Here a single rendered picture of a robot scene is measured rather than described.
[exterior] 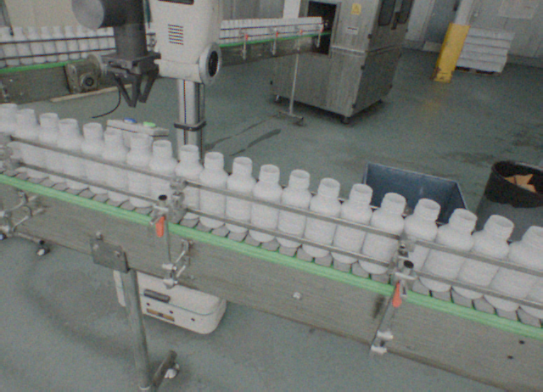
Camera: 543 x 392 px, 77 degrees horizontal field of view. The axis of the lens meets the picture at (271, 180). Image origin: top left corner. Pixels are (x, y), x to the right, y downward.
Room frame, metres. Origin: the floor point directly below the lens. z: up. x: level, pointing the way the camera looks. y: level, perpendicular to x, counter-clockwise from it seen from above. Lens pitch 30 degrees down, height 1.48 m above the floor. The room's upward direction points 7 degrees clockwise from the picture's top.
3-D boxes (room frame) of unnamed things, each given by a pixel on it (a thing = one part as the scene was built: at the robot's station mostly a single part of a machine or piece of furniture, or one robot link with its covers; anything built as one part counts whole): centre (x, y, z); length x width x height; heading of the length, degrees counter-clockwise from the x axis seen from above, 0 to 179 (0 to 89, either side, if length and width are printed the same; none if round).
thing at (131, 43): (0.66, 0.29, 1.35); 0.10 x 0.07 x 0.07; 166
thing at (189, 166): (0.63, 0.18, 1.08); 0.06 x 0.06 x 0.17
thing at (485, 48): (9.33, -4.70, 0.50); 1.24 x 1.03 x 1.00; 79
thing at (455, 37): (7.60, -3.35, 0.55); 0.40 x 0.40 x 1.10; 76
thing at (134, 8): (0.66, 0.29, 1.41); 0.07 x 0.06 x 0.07; 167
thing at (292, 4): (4.59, 0.00, 1.22); 0.23 x 0.04 x 0.32; 58
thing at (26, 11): (4.35, 2.61, 0.59); 1.10 x 0.62 x 1.18; 148
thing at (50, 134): (0.71, 0.52, 1.08); 0.06 x 0.06 x 0.17
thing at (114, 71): (0.66, 0.29, 1.28); 0.07 x 0.07 x 0.09; 76
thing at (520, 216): (1.82, -1.53, 0.32); 0.45 x 0.45 x 0.64
